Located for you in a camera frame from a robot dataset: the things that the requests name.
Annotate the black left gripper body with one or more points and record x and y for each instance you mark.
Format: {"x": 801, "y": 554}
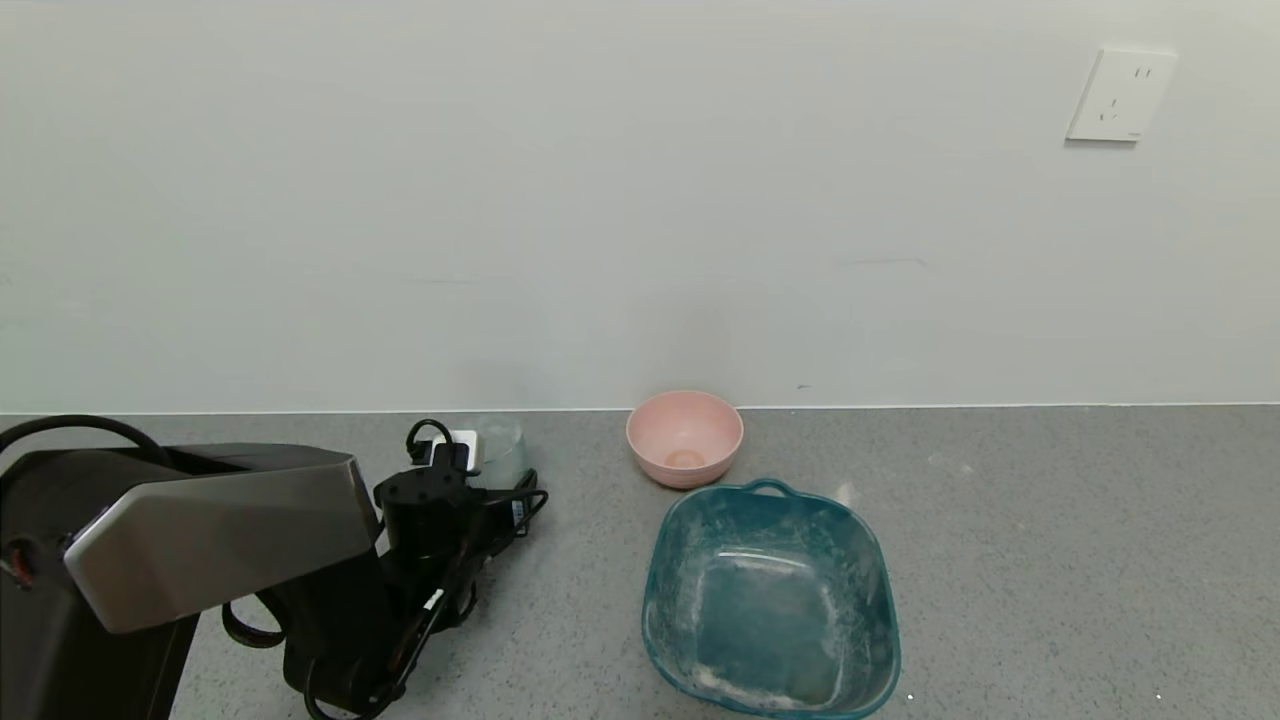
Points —
{"x": 519, "y": 511}

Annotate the silver and black left arm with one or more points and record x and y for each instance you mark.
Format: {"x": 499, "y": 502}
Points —
{"x": 220, "y": 530}

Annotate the pink ribbed bowl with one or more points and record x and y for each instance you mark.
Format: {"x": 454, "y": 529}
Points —
{"x": 684, "y": 440}

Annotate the teal plastic basin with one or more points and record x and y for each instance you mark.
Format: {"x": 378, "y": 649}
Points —
{"x": 770, "y": 600}

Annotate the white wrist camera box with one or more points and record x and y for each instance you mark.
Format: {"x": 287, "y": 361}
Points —
{"x": 462, "y": 448}

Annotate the white wall socket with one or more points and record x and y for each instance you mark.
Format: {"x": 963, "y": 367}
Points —
{"x": 1120, "y": 95}

